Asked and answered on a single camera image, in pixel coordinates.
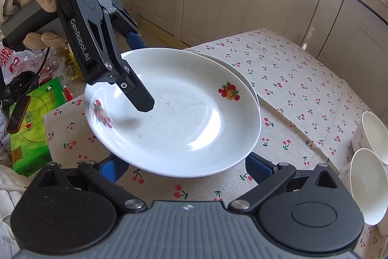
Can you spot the clear plastic bag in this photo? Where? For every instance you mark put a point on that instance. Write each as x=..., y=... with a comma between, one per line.
x=51, y=64

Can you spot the cherry print tablecloth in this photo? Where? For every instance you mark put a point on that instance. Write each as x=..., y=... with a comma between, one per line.
x=288, y=80

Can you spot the yellow plastic bag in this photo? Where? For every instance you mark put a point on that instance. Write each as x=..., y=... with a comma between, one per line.
x=75, y=66

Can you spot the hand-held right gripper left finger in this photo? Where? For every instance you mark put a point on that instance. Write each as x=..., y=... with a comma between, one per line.
x=110, y=169

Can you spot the person's white jacket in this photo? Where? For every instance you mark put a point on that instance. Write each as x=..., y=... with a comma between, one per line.
x=7, y=201

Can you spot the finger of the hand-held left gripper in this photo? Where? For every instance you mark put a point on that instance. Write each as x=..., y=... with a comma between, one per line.
x=135, y=40
x=141, y=98

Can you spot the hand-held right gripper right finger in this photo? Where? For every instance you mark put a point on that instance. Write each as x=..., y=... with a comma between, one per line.
x=257, y=168

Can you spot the white bowl pink floral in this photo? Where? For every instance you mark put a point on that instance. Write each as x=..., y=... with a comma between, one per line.
x=375, y=134
x=368, y=186

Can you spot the white plate fruit print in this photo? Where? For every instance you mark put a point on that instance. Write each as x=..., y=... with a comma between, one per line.
x=188, y=125
x=242, y=77

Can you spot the red white plastic bag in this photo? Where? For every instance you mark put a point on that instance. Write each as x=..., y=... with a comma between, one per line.
x=9, y=61

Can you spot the green tissue pack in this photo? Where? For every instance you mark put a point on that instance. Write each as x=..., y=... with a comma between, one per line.
x=33, y=131

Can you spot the smartphone orange case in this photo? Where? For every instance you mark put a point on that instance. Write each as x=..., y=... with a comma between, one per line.
x=18, y=114

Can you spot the black plastic bag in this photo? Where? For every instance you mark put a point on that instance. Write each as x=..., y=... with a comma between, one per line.
x=21, y=84

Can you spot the white kitchen cabinets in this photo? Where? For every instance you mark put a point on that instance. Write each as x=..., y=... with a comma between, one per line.
x=272, y=4

